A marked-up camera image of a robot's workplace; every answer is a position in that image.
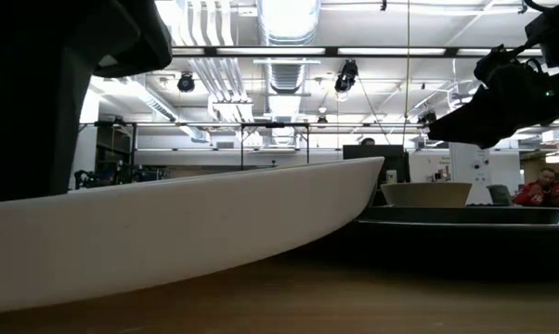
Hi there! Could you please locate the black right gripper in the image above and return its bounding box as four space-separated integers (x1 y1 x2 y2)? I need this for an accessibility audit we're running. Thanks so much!
427 45 559 149

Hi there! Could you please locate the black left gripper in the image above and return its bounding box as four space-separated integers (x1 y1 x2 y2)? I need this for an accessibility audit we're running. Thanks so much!
0 0 174 204

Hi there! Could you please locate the beige bowl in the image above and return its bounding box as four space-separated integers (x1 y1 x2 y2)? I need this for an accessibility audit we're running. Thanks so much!
380 181 474 209

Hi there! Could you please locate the white round plate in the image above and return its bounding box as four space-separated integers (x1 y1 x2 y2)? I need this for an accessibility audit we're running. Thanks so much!
0 156 385 315

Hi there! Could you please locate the black plastic tray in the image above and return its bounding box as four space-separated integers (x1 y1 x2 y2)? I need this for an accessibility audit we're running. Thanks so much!
279 205 559 283

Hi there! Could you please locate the grey-green office chair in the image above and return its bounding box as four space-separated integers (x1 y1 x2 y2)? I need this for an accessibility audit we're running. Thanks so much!
486 184 514 207

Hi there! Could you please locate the black monitor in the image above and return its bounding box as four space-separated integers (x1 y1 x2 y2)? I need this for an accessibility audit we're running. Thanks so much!
343 144 411 186

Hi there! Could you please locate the dark storage shelf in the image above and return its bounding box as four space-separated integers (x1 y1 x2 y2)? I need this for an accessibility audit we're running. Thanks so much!
95 121 138 186

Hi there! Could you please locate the black ceiling spotlight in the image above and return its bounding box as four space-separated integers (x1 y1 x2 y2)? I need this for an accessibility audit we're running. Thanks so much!
176 71 197 94

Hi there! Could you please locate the black background rack frame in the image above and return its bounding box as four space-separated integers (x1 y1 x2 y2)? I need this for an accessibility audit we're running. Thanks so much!
239 122 311 172

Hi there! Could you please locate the silver ventilation duct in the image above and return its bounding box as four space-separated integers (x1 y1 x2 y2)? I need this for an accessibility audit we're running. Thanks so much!
254 0 323 95

